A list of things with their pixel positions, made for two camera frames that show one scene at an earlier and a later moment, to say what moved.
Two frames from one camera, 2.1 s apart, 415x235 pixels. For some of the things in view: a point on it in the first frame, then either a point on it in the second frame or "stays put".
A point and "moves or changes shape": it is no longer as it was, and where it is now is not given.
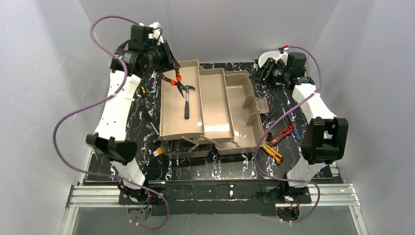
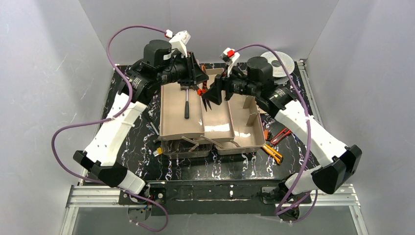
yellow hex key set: (157, 152) stays put
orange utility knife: (278, 157) stays put
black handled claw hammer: (187, 114) stays put
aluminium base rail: (344, 195) stays put
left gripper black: (165, 54) → (190, 69)
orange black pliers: (176, 82) moves or changes shape
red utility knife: (281, 135) stays put
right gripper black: (267, 73) → (223, 85)
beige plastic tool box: (204, 108) stays put
